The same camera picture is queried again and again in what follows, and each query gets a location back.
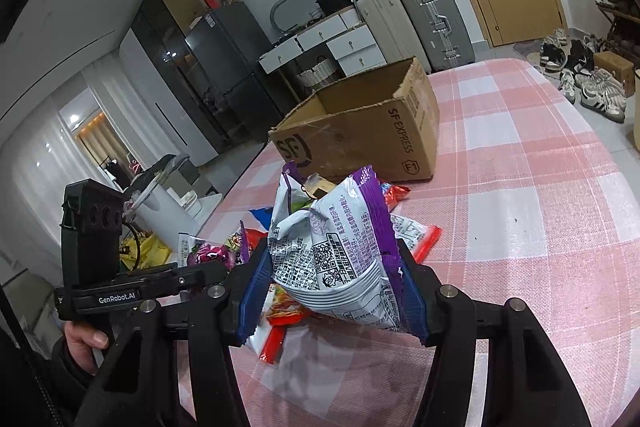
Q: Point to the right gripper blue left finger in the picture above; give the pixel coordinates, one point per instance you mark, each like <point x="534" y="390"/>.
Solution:
<point x="250" y="291"/>

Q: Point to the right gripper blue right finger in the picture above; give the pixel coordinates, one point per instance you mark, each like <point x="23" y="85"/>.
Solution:
<point x="418" y="285"/>

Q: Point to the purple white snack bag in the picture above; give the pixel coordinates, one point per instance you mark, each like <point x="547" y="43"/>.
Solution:
<point x="337" y="255"/>

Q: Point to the red white noodle pack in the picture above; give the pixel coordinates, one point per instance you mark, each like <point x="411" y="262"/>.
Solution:
<point x="419" y="239"/>

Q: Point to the person's left hand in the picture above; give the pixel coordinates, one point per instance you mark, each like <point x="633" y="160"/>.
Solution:
<point x="81" y="340"/>

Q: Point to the orange noodle snack bag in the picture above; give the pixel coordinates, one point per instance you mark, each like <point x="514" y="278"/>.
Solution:
<point x="279" y="312"/>

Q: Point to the purple candy bag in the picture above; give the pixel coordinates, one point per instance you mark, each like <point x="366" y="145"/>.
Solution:
<point x="230" y="253"/>

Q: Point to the yellow plastic bag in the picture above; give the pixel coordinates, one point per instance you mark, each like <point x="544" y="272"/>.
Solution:
<point x="145" y="251"/>

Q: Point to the blue snack bag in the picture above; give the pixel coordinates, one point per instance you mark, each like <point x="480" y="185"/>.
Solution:
<point x="263" y="216"/>

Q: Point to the orange oreo snack pack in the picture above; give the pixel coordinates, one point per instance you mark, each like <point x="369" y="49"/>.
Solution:
<point x="393" y="194"/>

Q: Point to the pink checkered tablecloth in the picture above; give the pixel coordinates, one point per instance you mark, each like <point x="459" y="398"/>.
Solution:
<point x="531" y="205"/>

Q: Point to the SF cardboard box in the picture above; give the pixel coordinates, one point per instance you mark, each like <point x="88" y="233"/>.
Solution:
<point x="386" y="117"/>

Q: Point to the woven laundry basket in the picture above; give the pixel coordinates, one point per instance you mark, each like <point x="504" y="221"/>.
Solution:
<point x="320" y="75"/>

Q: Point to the black glass cabinet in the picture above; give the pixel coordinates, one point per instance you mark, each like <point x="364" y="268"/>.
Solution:
<point x="161" y="27"/>

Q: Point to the dark grey refrigerator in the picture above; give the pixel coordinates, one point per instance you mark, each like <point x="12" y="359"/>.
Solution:
<point x="228" y="43"/>

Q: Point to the silver suitcase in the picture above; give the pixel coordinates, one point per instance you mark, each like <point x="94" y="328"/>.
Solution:
<point x="442" y="32"/>

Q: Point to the white drawer desk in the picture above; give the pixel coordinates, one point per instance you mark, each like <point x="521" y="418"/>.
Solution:
<point x="344" y="34"/>

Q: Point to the beige suitcase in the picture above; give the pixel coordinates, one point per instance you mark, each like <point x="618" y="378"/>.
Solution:
<point x="393" y="31"/>

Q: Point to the small cardboard box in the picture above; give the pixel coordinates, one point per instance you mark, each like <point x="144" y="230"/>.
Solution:
<point x="619" y="67"/>

